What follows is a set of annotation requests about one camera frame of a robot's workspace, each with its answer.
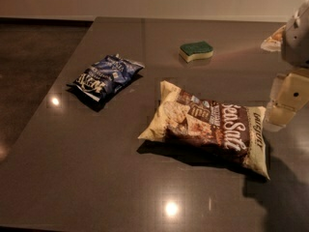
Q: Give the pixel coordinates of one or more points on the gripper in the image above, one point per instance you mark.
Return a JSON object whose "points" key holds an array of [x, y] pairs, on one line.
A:
{"points": [[297, 41]]}

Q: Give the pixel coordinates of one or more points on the brown sea salt chip bag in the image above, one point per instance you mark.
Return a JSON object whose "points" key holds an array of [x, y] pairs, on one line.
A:
{"points": [[231, 131]]}

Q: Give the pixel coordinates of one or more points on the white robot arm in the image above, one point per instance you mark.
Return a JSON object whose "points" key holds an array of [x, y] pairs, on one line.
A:
{"points": [[295, 42]]}

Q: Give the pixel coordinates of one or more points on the blue chip bag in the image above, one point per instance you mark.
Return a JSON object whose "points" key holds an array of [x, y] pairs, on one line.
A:
{"points": [[106, 77]]}

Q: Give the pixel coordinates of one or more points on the green yellow sponge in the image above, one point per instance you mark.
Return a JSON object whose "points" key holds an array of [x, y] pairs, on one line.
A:
{"points": [[196, 51]]}

